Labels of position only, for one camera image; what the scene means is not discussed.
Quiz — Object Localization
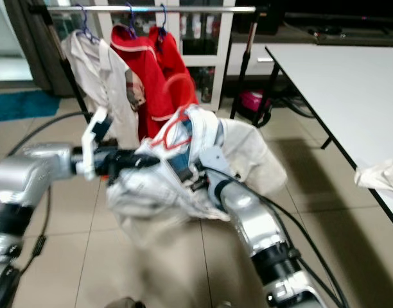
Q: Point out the white denim garment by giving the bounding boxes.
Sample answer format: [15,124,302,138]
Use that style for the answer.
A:
[107,105,289,248]

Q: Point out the red plastic hanger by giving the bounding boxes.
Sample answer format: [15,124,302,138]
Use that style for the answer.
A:
[150,72,200,151]

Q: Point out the purple hanger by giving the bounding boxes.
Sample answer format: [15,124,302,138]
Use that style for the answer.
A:
[78,5,98,40]
[125,2,138,36]

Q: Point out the blue hanger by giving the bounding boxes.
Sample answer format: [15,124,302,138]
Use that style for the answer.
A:
[158,3,168,36]

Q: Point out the red shirt white stripes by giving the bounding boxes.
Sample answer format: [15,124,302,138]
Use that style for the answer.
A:
[110,24,175,141]

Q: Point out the small white collared shirt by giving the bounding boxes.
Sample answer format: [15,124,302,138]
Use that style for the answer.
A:
[60,30,147,148]

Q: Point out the pink vacuum cleaner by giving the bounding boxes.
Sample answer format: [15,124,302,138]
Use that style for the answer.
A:
[238,90,271,126]

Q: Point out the plain red shirt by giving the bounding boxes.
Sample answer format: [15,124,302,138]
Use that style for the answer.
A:
[148,24,198,110]

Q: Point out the teal floor mat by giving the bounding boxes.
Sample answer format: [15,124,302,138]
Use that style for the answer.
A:
[0,90,62,123]

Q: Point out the white glass door cabinet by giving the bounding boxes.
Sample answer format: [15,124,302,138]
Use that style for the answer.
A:
[94,0,229,111]

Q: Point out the white low drawer cabinet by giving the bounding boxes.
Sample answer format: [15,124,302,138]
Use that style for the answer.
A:
[225,42,277,76]

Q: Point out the grey curtain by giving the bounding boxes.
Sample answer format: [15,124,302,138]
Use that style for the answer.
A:
[4,0,75,94]

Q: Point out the metal clothes rack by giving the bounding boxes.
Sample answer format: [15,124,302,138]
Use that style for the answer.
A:
[28,3,273,126]

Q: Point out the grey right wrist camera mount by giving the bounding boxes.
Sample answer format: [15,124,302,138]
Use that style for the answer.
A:
[198,144,231,193]

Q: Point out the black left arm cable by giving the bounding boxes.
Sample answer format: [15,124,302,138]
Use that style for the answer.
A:
[20,110,94,155]

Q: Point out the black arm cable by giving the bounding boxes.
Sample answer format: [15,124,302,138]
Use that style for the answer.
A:
[229,170,351,308]
[20,110,94,155]

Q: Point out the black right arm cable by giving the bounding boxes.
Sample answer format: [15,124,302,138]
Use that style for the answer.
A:
[229,170,351,308]

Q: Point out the white table black frame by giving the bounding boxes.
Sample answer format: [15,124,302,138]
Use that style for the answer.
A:
[264,44,393,235]

